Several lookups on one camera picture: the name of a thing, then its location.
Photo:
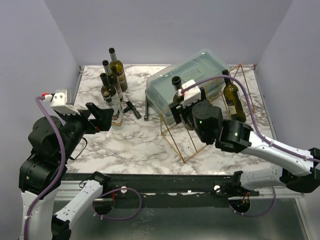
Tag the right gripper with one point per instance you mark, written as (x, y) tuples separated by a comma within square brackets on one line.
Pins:
[(176, 111)]

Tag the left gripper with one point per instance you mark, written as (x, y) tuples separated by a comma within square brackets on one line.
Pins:
[(103, 117)]

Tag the clear square glass bottle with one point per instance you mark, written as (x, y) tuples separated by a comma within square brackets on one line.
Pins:
[(114, 103)]

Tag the green wine bottle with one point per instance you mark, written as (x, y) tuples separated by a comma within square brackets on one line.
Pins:
[(120, 71), (106, 86), (177, 84), (112, 77), (233, 102)]

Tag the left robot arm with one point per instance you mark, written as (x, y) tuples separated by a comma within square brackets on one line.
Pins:
[(53, 141)]

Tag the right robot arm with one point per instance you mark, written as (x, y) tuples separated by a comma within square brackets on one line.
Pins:
[(293, 168)]

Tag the black T-shaped tool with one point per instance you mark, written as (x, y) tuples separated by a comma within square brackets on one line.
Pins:
[(131, 107)]

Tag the dark metal bar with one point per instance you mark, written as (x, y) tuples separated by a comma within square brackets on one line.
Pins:
[(146, 115)]

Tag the gold wire wine rack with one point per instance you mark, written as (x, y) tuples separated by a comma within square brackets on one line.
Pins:
[(209, 124)]

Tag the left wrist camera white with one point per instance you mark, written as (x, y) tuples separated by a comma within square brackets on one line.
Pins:
[(60, 101)]

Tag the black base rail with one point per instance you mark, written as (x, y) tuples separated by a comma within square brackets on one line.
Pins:
[(171, 191)]

